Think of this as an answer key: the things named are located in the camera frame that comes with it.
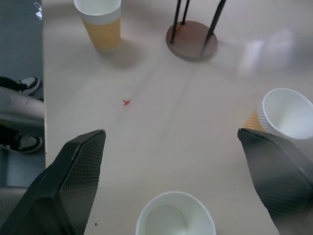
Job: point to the red mark on table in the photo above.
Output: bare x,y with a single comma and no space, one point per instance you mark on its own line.
126,102

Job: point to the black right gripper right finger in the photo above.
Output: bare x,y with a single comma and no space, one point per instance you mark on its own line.
276,171

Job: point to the silver robot leg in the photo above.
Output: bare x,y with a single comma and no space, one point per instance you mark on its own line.
20,109

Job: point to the orange and white paper cup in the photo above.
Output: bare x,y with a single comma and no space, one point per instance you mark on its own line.
104,27
174,215
283,115

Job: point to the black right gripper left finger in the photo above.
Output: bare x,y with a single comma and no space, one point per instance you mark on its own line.
61,186

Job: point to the black and white sneaker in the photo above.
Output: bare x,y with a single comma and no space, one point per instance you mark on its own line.
30,84
27,143

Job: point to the small white tag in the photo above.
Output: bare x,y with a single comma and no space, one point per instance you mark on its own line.
38,11

